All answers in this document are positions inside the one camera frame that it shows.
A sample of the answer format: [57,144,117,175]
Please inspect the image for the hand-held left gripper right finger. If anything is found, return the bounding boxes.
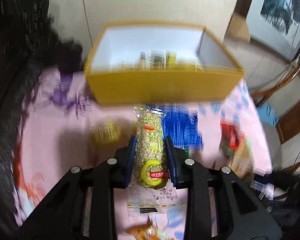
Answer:
[164,136,283,240]

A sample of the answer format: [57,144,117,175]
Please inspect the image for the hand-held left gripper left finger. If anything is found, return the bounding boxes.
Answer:
[19,135,138,240]

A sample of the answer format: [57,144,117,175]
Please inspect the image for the sesame bar packet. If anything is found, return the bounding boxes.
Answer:
[127,105,181,209]

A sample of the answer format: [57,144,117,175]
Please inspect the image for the blue snack packet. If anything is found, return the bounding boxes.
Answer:
[163,108,203,151]

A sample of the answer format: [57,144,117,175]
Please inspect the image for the round yellow pastry packet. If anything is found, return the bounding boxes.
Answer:
[90,120,121,144]

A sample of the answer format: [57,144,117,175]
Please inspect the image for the small red snack packet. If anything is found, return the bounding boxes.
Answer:
[220,121,243,153]

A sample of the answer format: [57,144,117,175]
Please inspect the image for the clear peanut packet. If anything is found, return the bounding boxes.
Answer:
[231,150,253,178]

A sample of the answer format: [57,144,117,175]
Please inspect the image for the orange snack packet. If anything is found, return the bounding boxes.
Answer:
[125,223,166,240]

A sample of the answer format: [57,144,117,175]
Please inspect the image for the yellow cardboard box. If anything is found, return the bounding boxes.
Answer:
[84,24,246,106]

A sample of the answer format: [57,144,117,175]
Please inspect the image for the pink printed tablecloth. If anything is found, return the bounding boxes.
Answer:
[14,67,273,240]

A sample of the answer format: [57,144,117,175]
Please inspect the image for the blue cloth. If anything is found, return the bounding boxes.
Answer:
[256,103,279,127]

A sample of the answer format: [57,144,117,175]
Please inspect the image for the wooden chair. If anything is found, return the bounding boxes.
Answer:
[251,60,300,143]

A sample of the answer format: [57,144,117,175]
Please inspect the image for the cardboard corner protector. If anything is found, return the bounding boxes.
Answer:
[223,11,251,42]

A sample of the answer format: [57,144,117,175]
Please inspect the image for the dark carved wooden furniture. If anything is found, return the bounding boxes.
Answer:
[0,0,83,240]

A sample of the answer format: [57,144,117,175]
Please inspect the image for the framed lotus painting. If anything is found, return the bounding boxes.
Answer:
[248,0,300,61]

